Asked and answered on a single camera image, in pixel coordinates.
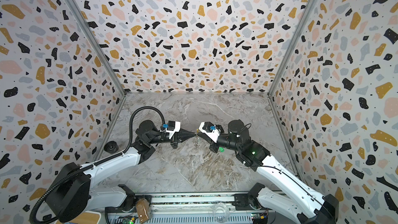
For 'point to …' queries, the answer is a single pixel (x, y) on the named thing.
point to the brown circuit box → (143, 210)
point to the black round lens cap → (111, 147)
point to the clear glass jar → (221, 212)
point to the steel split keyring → (196, 143)
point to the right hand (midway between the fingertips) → (199, 131)
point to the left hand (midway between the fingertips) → (196, 133)
